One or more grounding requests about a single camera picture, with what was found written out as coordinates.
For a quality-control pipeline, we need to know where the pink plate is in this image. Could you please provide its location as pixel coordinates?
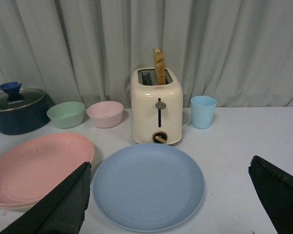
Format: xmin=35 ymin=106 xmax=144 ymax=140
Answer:
xmin=0 ymin=133 xmax=95 ymax=210

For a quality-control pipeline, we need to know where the cream toaster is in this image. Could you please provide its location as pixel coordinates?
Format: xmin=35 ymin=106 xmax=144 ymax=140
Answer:
xmin=130 ymin=68 xmax=183 ymax=145

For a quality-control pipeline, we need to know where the toast slice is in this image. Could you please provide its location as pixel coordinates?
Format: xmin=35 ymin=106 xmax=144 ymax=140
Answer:
xmin=153 ymin=47 xmax=166 ymax=85

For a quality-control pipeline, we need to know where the grey curtain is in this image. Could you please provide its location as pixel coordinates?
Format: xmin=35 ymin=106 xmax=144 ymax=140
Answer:
xmin=0 ymin=0 xmax=293 ymax=107

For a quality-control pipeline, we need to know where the beige plate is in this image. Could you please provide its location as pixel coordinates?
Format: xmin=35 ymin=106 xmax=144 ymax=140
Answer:
xmin=0 ymin=156 xmax=96 ymax=212

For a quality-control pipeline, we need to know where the green bowl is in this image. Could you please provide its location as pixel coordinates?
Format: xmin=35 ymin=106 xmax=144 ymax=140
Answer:
xmin=47 ymin=101 xmax=85 ymax=129

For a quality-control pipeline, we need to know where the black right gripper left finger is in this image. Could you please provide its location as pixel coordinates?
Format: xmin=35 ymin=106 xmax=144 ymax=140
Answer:
xmin=1 ymin=162 xmax=91 ymax=234

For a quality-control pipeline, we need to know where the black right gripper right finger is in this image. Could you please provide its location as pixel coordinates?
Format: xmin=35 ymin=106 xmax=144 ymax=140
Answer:
xmin=248 ymin=156 xmax=293 ymax=234

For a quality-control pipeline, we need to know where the glass pot lid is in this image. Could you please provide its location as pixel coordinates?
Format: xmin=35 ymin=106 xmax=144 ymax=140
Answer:
xmin=0 ymin=81 xmax=46 ymax=112

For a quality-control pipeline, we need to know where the blue plate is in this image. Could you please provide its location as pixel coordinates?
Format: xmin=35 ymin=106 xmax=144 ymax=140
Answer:
xmin=92 ymin=144 xmax=205 ymax=233

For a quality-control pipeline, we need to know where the light blue cup right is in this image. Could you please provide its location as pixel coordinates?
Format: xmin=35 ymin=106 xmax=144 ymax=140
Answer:
xmin=190 ymin=96 xmax=217 ymax=129

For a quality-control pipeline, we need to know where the dark blue saucepan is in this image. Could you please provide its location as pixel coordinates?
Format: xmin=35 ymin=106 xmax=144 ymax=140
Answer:
xmin=0 ymin=94 xmax=53 ymax=135

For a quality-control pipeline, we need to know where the pink bowl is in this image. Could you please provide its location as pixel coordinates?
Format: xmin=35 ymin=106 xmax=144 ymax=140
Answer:
xmin=86 ymin=101 xmax=124 ymax=128

